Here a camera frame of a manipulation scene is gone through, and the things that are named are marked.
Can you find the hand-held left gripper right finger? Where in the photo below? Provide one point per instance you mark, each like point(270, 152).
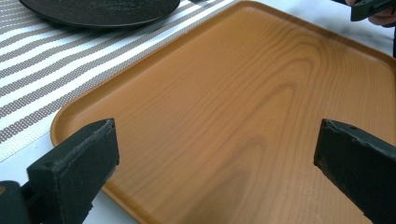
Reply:
point(358, 161)

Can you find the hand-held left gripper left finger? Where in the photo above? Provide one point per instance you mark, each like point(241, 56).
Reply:
point(74, 168)

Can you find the striped woven placemat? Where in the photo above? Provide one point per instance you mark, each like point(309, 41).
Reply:
point(46, 62)

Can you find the wooden tray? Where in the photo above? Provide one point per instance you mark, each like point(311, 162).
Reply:
point(236, 109)

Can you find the black round plate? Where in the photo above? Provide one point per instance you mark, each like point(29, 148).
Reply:
point(99, 11)

